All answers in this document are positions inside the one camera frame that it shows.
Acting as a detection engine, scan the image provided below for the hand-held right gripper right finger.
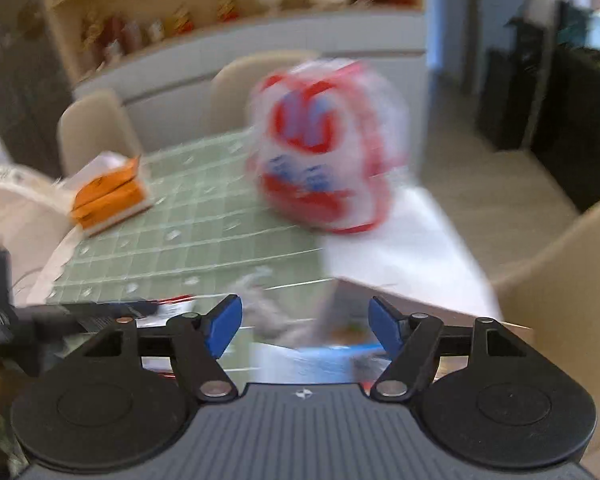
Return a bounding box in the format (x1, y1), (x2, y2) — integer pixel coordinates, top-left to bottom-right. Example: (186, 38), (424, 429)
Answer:
(369, 296), (531, 402)

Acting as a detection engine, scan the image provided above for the black fish tank cabinet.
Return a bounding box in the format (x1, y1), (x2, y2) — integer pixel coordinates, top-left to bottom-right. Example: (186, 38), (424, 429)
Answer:
(534, 0), (600, 212)

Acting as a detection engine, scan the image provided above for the small black cabinet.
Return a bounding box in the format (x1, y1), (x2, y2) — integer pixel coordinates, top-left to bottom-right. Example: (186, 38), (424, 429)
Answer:
(474, 17), (552, 152)

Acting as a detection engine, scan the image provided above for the silver white snack packet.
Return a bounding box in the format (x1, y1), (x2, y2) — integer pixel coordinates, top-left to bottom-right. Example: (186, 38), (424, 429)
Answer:
(239, 265), (322, 347)

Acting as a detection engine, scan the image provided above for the white cardboard box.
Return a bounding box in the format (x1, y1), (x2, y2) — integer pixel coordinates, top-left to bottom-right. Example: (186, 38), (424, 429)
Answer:
(325, 279), (537, 386)

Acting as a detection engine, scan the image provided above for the beige dining chair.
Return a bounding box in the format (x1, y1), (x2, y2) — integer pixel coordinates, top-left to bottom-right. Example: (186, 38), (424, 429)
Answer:
(209, 50), (322, 137)
(494, 194), (600, 461)
(57, 88), (142, 177)

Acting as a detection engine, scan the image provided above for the red white rabbit bag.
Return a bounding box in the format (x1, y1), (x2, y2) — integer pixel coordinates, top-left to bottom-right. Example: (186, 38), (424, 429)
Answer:
(246, 57), (412, 234)

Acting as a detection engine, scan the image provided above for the green checkered tablecloth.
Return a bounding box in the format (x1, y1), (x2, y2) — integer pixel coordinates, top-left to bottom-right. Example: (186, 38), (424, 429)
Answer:
(45, 130), (327, 312)

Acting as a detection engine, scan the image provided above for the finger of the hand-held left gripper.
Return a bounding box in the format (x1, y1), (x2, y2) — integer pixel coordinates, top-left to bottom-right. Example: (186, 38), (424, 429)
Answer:
(17, 300), (159, 336)

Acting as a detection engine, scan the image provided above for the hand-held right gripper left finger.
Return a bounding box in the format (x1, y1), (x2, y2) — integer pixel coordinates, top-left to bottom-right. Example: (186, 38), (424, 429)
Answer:
(82, 294), (243, 402)

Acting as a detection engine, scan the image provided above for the white sideboard cabinet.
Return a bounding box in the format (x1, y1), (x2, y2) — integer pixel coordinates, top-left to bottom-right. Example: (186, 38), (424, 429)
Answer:
(72, 7), (428, 133)

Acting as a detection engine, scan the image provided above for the orange tissue box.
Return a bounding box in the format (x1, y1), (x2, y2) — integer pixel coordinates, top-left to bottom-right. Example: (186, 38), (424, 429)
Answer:
(71, 152), (154, 239)

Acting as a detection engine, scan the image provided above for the wooden wall shelf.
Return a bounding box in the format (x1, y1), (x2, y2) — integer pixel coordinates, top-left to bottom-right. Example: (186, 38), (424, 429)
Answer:
(32, 0), (427, 86)

